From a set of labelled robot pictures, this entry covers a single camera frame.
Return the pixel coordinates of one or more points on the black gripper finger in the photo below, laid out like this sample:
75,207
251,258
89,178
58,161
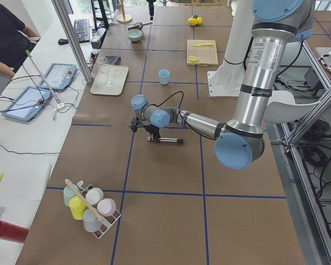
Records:
151,8

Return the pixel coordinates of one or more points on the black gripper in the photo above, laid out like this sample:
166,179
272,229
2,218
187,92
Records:
149,129

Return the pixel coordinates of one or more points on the steel muddler with black cap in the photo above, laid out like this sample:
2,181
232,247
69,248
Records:
171,140

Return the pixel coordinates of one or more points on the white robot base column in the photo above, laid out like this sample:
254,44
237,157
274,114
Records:
227,79

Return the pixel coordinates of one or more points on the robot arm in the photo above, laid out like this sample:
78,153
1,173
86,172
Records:
260,32

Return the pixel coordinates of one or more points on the yellow lemon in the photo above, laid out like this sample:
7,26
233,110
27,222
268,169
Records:
192,22
198,20

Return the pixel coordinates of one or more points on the light blue cup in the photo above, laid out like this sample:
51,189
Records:
164,76

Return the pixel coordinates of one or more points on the lemon slices on board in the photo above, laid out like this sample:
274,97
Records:
193,58

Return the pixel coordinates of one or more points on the white cup in rack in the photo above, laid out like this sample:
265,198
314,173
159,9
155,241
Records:
94,196

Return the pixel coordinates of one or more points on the pink cup in rack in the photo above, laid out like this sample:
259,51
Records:
106,207

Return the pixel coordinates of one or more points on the green cup in rack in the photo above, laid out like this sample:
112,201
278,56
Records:
68,193

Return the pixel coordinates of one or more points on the yellow cup in rack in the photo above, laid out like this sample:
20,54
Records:
77,207

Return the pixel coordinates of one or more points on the grey-blue cup in rack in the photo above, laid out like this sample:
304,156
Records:
90,221

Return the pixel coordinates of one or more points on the steel ice scoop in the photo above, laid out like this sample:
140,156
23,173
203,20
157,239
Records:
139,25

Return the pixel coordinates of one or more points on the wooden mug tree stand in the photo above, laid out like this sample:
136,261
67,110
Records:
123,18

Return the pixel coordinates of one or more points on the green bowl of ice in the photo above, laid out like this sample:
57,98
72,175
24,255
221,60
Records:
134,35

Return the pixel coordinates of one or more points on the yellow plastic knife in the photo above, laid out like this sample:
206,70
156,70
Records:
202,44

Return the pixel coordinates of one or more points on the cream bear tray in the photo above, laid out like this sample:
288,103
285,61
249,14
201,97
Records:
118,76

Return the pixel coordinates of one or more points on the black keyboard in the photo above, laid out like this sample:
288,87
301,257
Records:
81,30

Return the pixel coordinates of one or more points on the wooden cutting board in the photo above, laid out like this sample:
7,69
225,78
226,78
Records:
207,54

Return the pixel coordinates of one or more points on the clear wine glass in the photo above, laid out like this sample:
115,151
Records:
104,68

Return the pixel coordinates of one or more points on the black computer mouse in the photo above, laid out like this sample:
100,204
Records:
63,41

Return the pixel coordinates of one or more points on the blue teach pendant far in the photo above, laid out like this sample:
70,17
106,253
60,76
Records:
60,75

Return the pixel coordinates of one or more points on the blue teach pendant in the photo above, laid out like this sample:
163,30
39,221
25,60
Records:
28,104
60,75

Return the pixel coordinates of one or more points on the white chair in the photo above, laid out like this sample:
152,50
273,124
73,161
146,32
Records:
282,108

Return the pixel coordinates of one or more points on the blue teach pendant near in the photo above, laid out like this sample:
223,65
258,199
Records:
28,104

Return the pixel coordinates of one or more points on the seated person in black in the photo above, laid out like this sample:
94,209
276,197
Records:
14,42

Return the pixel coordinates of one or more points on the red cylinder bottle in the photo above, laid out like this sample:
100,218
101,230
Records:
12,232

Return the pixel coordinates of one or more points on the aluminium frame post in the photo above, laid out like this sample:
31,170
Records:
63,16

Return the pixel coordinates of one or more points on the white wire cup rack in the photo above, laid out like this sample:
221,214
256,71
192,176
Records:
109,220

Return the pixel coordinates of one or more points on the wooden rack handle rod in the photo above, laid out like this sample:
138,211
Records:
82,198

